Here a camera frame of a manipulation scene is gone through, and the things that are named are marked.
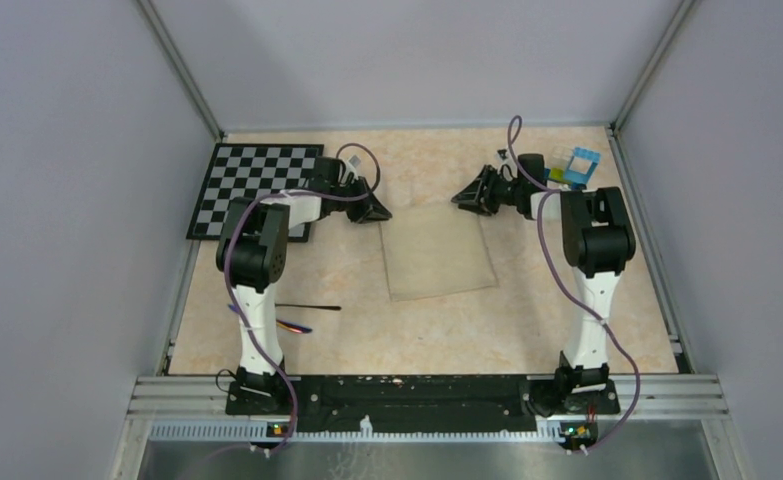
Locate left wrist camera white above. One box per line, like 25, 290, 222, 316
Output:
344, 155, 361, 180

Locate colourful toy brick structure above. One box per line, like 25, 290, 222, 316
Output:
545, 146, 602, 191

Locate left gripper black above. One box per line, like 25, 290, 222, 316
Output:
329, 176, 391, 224

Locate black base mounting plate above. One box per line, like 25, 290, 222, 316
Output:
225, 374, 621, 434

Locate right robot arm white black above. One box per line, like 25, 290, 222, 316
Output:
451, 153, 637, 412

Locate iridescent rainbow knife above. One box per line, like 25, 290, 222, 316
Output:
228, 304, 313, 334

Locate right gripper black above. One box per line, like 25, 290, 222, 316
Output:
451, 166, 523, 217

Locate white slotted cable duct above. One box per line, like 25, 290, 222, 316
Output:
149, 420, 563, 443

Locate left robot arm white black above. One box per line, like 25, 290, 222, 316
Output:
216, 157, 392, 414

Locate black white checkerboard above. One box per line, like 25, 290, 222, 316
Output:
186, 143, 325, 240

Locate black spoon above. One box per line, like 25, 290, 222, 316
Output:
275, 303, 342, 311

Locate beige cloth napkin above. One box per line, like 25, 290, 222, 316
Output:
380, 204, 498, 302

